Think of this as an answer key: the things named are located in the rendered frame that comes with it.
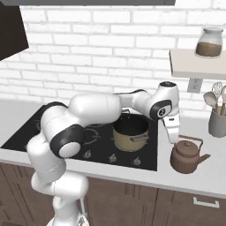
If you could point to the grey utensil pot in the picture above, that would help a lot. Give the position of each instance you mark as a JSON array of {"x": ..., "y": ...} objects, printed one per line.
[{"x": 217, "y": 125}]

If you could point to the grey overhead cupboard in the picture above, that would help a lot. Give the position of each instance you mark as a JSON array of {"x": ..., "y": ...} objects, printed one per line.
[{"x": 88, "y": 2}]

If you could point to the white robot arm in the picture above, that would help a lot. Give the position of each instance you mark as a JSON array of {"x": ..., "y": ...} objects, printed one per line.
[{"x": 88, "y": 109}]

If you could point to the beige wall shelf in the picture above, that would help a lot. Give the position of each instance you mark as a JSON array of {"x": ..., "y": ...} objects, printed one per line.
[{"x": 197, "y": 64}]

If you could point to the wooden spatula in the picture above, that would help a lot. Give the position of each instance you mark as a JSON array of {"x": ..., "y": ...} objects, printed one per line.
[{"x": 224, "y": 98}]

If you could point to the dark range hood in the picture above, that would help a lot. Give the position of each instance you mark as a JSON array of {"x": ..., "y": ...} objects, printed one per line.
[{"x": 10, "y": 26}]

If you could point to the brown cupboard door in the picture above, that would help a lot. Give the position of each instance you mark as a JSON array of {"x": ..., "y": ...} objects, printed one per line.
[
  {"x": 17, "y": 194},
  {"x": 120, "y": 203}
]

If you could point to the brown kettle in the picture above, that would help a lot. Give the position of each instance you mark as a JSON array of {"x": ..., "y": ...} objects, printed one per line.
[{"x": 184, "y": 160}]

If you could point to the grey spoon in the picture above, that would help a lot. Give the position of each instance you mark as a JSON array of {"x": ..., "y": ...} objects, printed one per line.
[{"x": 210, "y": 98}]

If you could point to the black hob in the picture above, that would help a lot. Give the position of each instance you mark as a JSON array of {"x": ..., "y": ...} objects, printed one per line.
[{"x": 97, "y": 151}]

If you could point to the glass jar with brown filling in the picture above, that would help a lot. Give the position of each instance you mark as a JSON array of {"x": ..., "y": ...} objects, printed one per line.
[{"x": 209, "y": 47}]

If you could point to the white wall socket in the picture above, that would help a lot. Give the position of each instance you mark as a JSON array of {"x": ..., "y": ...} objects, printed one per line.
[{"x": 194, "y": 85}]

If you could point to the grey hob knob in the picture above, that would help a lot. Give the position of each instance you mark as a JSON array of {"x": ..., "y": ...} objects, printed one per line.
[
  {"x": 87, "y": 154},
  {"x": 112, "y": 158},
  {"x": 136, "y": 161}
]

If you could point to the brown drawer front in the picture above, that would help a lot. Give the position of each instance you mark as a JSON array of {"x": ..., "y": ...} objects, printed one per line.
[{"x": 188, "y": 212}]

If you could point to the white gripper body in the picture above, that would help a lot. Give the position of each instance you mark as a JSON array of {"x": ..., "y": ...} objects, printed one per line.
[{"x": 173, "y": 131}]

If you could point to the beige pot with dark inside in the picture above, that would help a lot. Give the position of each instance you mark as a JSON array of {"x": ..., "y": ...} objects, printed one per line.
[{"x": 129, "y": 141}]

